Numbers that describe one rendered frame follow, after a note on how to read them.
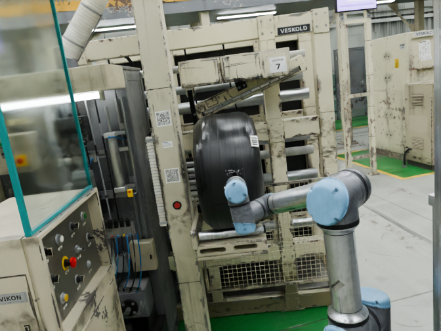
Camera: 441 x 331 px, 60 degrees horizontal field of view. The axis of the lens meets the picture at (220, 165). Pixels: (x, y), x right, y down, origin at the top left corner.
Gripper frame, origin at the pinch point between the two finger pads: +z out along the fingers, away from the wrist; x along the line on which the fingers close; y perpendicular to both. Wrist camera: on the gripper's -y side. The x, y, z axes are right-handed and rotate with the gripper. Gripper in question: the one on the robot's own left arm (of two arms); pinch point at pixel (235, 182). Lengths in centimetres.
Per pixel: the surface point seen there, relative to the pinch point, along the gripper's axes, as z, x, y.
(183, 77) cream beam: 50, 22, 53
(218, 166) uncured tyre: 8.6, 7.0, 7.1
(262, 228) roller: 25.5, -10.4, -28.0
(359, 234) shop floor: 213, -116, -97
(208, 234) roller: 25.6, 16.8, -28.1
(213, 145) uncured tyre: 12.2, 8.1, 16.5
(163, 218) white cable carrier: 33, 40, -19
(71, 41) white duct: 48, 79, 79
